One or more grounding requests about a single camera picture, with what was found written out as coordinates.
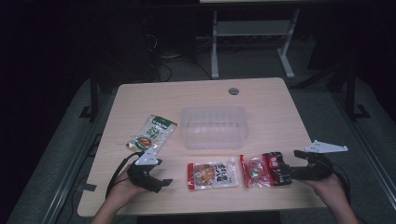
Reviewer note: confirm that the person's right hand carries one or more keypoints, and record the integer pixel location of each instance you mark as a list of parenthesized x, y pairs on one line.
[(328, 188)]

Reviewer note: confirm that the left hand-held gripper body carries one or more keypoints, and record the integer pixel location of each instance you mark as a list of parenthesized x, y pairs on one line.
[(141, 177)]

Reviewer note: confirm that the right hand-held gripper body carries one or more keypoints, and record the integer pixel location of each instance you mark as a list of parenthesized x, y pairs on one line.
[(317, 169)]

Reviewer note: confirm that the white metal stand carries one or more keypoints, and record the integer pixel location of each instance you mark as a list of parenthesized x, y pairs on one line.
[(252, 28)]

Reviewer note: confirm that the clear plastic container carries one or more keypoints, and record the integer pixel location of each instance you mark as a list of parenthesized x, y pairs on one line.
[(214, 127)]

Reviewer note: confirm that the red clear snack packet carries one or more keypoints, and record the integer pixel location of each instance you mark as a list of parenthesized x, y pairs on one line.
[(257, 172)]

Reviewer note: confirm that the white food packet red edge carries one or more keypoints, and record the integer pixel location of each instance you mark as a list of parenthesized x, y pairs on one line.
[(213, 175)]

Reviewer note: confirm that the grey tape piece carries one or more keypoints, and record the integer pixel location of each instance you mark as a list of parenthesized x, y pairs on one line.
[(88, 187)]

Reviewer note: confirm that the black metal stand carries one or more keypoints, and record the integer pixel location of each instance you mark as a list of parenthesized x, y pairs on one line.
[(93, 93), (351, 93)]

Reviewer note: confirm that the green and white food packet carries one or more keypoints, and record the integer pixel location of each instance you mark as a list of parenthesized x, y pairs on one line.
[(152, 133)]

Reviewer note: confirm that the person's left hand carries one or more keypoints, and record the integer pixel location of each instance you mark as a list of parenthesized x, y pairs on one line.
[(123, 188)]

